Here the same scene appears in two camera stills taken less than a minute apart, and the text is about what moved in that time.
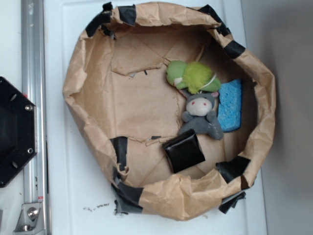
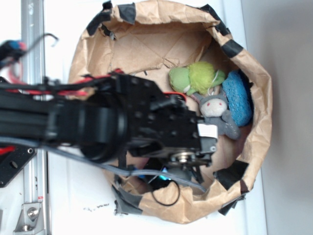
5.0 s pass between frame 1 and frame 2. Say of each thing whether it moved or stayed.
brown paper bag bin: stayed
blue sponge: moved
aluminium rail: stayed
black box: moved
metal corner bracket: stayed
